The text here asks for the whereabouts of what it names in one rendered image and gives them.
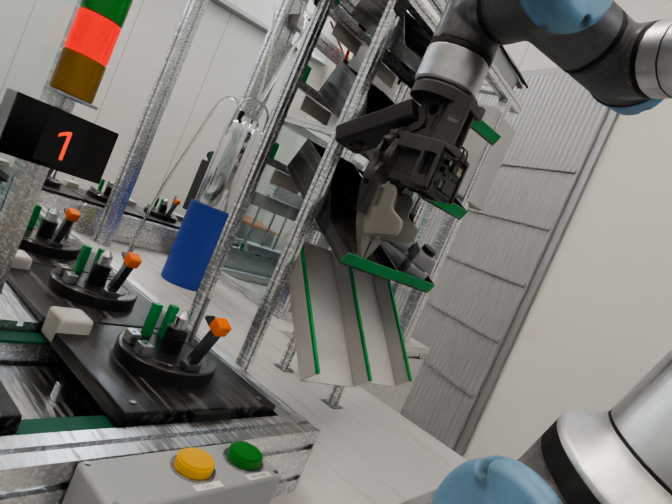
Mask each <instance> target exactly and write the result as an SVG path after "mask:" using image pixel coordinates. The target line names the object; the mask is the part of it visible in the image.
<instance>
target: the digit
mask: <svg viewBox="0 0 672 504"><path fill-rule="evenodd" d="M90 128H91V126H88V125H86V124H84V123H81V122H79V121H76V120H74V119H71V118H69V117H67V116H64V115H62V114H59V113H57V112H54V111H52V110H51V111H50V113H49V116H48V119H47V121H46V124H45V126H44V129H43V131H42V134H41V137H40V139H39V142H38V144H37V147H36V149H35V152H34V155H33V157H32V158H33V159H36V160H39V161H42V162H45V163H48V164H51V165H54V166H57V167H60V168H63V169H66V170H69V171H72V172H73V171H74V168H75V165H76V163H77V160H78V158H79V155H80V153H81V150H82V148H83V145H84V143H85V140H86V138H87V135H88V133H89V130H90Z"/></svg>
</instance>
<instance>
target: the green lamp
mask: <svg viewBox="0 0 672 504"><path fill-rule="evenodd" d="M132 2H133V0H81V3H80V5H79V6H80V7H83V8H86V9H88V10H91V11H93V12H95V13H97V14H99V15H101V16H103V17H105V18H107V19H108V20H110V21H112V22H113V23H115V24H116V25H117V26H119V27H120V28H121V29H122V28H123V25H124V23H125V20H126V18H127V15H128V12H129V10H130V7H131V5H132Z"/></svg>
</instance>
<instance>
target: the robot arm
mask: <svg viewBox="0 0 672 504"><path fill-rule="evenodd" d="M523 41H527V42H530V43H531V44H532V45H533V46H535V47H536V48H537V49H538V50H539V51H540V52H542V53H543V54H544V55H545V56H546V57H548V58H549V59H550V60H551V61H552V62H554V63H555V64H556V65H557V66H558V67H560V68H561V69H562V70H563V71H565V72H566V73H567V74H569V75H570V76H571V77H572V78H573V79H574V80H576V81H577V82H578V83H579V84H580V85H582V86H583V87H584V88H585V89H586V90H587V91H589V92H590V94H591V95H592V97H593V98H594V99H595V100H596V101H597V102H599V103H600V104H602V105H604V106H606V107H609V108H610V109H611V110H613V111H614V112H616V113H618V114H621V115H627V116H631V115H638V114H640V113H641V112H643V111H645V110H651V109H652V108H654V107H656V106H657V105H658V104H660V103H661V102H662V101H663V100H664V99H672V18H667V19H663V20H655V21H649V22H644V23H638V22H635V21H634V20H633V19H632V18H631V17H630V16H629V15H628V14H627V13H626V12H625V11H624V10H623V9H622V8H621V7H620V6H619V5H618V4H617V3H616V2H615V1H614V0H448V2H447V5H446V7H445V9H444V12H443V14H442V16H441V19H440V21H439V23H438V26H437V28H436V30H435V32H434V35H433V37H432V39H431V42H430V44H429V46H428V47H427V50H426V52H425V54H424V57H423V59H422V61H421V64H420V66H419V68H418V71H417V73H416V75H415V80H416V81H415V83H414V85H413V87H412V90H411V92H410V95H411V97H412V98H413V99H414V100H415V101H416V102H417V103H416V102H415V101H414V100H413V99H409V100H406V101H403V102H400V103H397V104H395V105H392V106H389V107H386V108H383V109H381V110H378V111H375V112H372V113H369V114H367V115H364V116H361V117H358V118H356V119H353V120H350V121H347V122H344V123H342V124H339V125H337V126H336V135H335V140H336V142H337V143H339V144H340V145H342V146H344V147H345V148H347V149H348V150H350V151H351V152H353V153H355V154H358V153H361V152H364V151H367V150H371V149H374V148H377V149H376V150H374V151H373V154H372V157H371V160H370V161H369V163H368V165H367V167H366V169H365V171H364V173H363V176H362V179H361V182H360V187H359V193H358V199H357V205H356V210H357V216H356V240H357V255H358V256H359V257H361V258H364V259H366V258H367V257H368V256H369V255H370V254H372V253H373V252H374V251H375V249H376V248H377V247H378V246H379V245H380V243H381V242H382V241H386V242H396V243H411V242H412V241H413V240H414V239H415V238H416V236H417V228H416V226H415V225H414V224H413V223H412V221H411V220H410V219H409V213H410V211H411V208H412V206H413V199H412V196H413V194H414V192H415V193H418V194H420V196H421V197H422V198H424V199H427V200H430V201H433V202H436V203H437V202H438V201H439V202H441V203H444V204H447V203H448V204H451V205H452V204H453V202H454V199H455V197H456V195H457V192H458V190H459V188H460V186H461V183H462V181H463V179H464V177H465V174H466V172H467V170H468V168H469V165H470V164H469V163H468V162H467V158H468V151H467V150H466V149H465V148H464V147H463V146H462V145H463V143H464V141H465V139H466V136H467V134H468V132H469V130H470V127H471V125H472V123H473V120H475V121H479V122H481V120H482V118H483V116H484V114H485V111H486V110H485V109H484V108H483V107H479V106H478V102H477V99H476V97H477V95H478V93H479V91H480V88H481V86H482V84H483V82H484V79H485V77H486V75H487V73H488V71H489V68H490V66H491V64H492V62H493V60H494V58H495V55H496V53H497V51H498V49H499V46H500V45H509V44H513V43H518V42H523ZM418 103H419V104H420V105H421V106H420V105H419V104H418ZM461 149H463V153H462V152H461V151H460V150H461ZM465 151H466V155H465V154H464V152H465ZM465 157H466V158H465ZM455 158H457V159H459V160H457V159H455ZM388 181H390V184H385V183H386V182H388ZM430 504H672V349H671V350H670V351H669V352H668V353H667V354H666V355H665V356H664V357H663V358H662V359H661V360H660V361H659V362H658V363H657V364H656V365H655V366H654V367H653V368H652V369H651V370H650V371H649V372H648V373H647V374H646V375H645V376H644V377H643V378H642V379H641V380H640V381H639V382H638V383H637V384H636V385H635V386H634V387H633V388H632V389H631V390H630V391H629V392H628V393H627V394H626V395H625V396H624V397H623V398H622V399H621V400H620V401H619V402H618V403H617V404H616V405H615V406H614V407H613V408H612V409H611V410H608V411H582V410H569V411H566V412H565V413H563V414H562V415H561V416H560V417H559V418H558V419H557V420H556V421H555V422H554V423H553V424H552V425H551V426H550V427H549V428H548V429H547V430H546V431H545V432H544V433H543V434H542V435H541V436H540V437H539V438H538V439H537V440H536V441H535V442H534V444H533V445H532V446H531V447H530V448H529V449H528V450H527V451H526V452H525V453H524V454H523V455H522V456H521V457H520V458H519V459H517V460H515V459H512V458H509V457H506V456H501V455H492V456H487V457H484V458H475V459H472V460H469V461H466V462H464V463H462V464H460V465H459V466H457V467H456V468H454V469H453V470H452V471H451V472H450V473H449V474H448V475H447V476H446V477H445V478H444V480H443V481H442V482H441V484H440V485H439V487H438V488H437V490H436V492H435V494H434V496H433V498H432V501H431V503H430Z"/></svg>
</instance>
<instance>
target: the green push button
mask: <svg viewBox="0 0 672 504"><path fill-rule="evenodd" d="M227 457H228V459H229V460H230V461H231V462H232V463H234V464H235V465H237V466H239V467H241V468H244V469H248V470H254V469H257V468H259V467H260V465H261V462H262V460H263V455H262V453H261V451H260V450H259V449H258V448H257V447H255V446H254V445H252V444H249V443H247V442H242V441H238V442H234V443H232V444H231V445H230V447H229V449H228V451H227Z"/></svg>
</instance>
